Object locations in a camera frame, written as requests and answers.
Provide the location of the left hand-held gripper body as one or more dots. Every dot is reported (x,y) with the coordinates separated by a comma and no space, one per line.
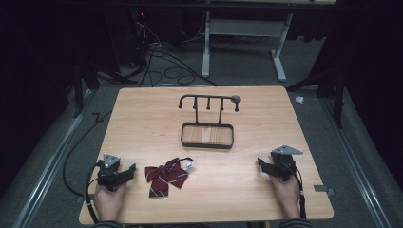
(109,172)

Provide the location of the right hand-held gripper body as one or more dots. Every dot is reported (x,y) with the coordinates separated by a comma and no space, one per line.
(284,163)

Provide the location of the dark red striped bow tie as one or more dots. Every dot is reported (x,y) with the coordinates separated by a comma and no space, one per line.
(167,177)

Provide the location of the black hook rack wooden base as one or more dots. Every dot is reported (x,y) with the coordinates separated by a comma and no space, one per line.
(207,134)

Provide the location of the person's left hand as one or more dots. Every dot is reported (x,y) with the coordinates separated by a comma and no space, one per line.
(109,202)

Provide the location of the person's right hand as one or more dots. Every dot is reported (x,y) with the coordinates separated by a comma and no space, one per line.
(286,196)

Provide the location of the grey tape piece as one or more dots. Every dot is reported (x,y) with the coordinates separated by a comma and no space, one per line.
(323,189)

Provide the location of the white scrap on floor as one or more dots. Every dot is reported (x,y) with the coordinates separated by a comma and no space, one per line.
(299,99)

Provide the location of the black stand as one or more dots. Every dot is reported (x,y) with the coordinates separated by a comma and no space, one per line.
(335,91)
(83,82)

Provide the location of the metal floor rail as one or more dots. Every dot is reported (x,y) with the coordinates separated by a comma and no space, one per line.
(47,171)
(355,171)

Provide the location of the white metal desk frame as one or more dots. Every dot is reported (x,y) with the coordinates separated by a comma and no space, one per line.
(242,28)

